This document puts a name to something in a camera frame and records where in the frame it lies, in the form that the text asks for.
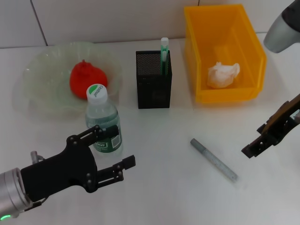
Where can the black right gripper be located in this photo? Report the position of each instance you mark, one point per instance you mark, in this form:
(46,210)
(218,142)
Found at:
(283,119)

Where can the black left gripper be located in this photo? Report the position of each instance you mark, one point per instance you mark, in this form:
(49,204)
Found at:
(58,173)

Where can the clear water bottle green label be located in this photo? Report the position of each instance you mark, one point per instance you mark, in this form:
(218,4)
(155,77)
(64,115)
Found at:
(100,114)

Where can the grey marker pen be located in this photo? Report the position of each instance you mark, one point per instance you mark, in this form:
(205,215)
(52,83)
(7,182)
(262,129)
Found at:
(215,161)

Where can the white paper ball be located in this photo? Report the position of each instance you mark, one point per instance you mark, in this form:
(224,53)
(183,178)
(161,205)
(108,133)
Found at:
(222,75)

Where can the red-orange fruit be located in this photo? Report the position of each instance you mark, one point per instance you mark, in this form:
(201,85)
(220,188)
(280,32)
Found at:
(82,77)

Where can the green utility knife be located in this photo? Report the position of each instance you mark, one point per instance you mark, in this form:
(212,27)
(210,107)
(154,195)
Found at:
(164,56)

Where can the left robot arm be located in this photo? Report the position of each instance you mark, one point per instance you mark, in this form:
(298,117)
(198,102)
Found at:
(10,194)

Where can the black mesh pen holder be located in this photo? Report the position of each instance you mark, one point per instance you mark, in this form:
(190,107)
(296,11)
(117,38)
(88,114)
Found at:
(153,91)

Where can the pale green glass fruit plate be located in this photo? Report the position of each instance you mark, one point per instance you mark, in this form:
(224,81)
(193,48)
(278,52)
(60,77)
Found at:
(47,70)

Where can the yellow plastic storage bin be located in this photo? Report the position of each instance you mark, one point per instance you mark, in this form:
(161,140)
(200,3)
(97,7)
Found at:
(211,35)

